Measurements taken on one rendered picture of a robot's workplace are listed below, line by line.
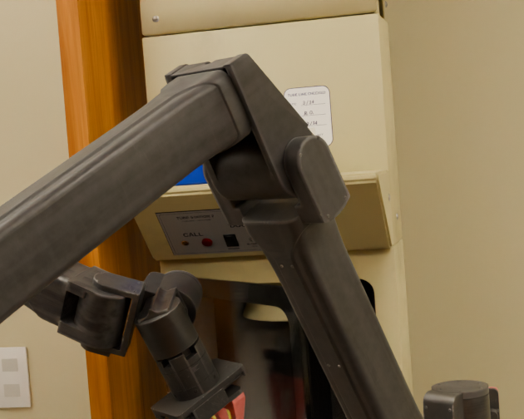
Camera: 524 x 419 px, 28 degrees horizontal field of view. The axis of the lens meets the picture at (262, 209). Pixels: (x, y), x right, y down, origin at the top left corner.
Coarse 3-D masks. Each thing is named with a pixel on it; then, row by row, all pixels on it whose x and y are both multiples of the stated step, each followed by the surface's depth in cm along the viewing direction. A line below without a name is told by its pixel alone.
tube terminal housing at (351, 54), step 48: (144, 48) 140; (192, 48) 139; (240, 48) 137; (288, 48) 136; (336, 48) 134; (384, 48) 138; (336, 96) 135; (384, 96) 134; (336, 144) 135; (384, 144) 134; (384, 288) 135
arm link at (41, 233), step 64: (192, 64) 82; (256, 64) 79; (128, 128) 73; (192, 128) 76; (256, 128) 79; (64, 192) 68; (128, 192) 72; (256, 192) 83; (0, 256) 64; (64, 256) 68; (0, 320) 64
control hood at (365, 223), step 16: (352, 176) 124; (368, 176) 123; (384, 176) 129; (176, 192) 129; (192, 192) 128; (208, 192) 128; (352, 192) 125; (368, 192) 125; (384, 192) 128; (160, 208) 131; (176, 208) 131; (192, 208) 130; (208, 208) 130; (352, 208) 127; (368, 208) 127; (384, 208) 127; (144, 224) 134; (160, 224) 134; (352, 224) 129; (368, 224) 129; (384, 224) 129; (160, 240) 136; (352, 240) 132; (368, 240) 131; (384, 240) 131; (160, 256) 139; (176, 256) 138; (192, 256) 138; (208, 256) 138; (224, 256) 138
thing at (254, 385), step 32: (224, 288) 128; (256, 288) 122; (224, 320) 129; (256, 320) 123; (288, 320) 117; (224, 352) 129; (256, 352) 123; (288, 352) 118; (256, 384) 124; (288, 384) 119; (256, 416) 125; (288, 416) 119
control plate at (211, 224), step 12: (156, 216) 132; (168, 216) 132; (180, 216) 132; (192, 216) 132; (204, 216) 131; (216, 216) 131; (168, 228) 134; (180, 228) 134; (192, 228) 133; (204, 228) 133; (216, 228) 133; (228, 228) 132; (240, 228) 132; (168, 240) 136; (180, 240) 135; (192, 240) 135; (216, 240) 135; (240, 240) 134; (180, 252) 137; (192, 252) 137; (204, 252) 137; (216, 252) 136; (228, 252) 136
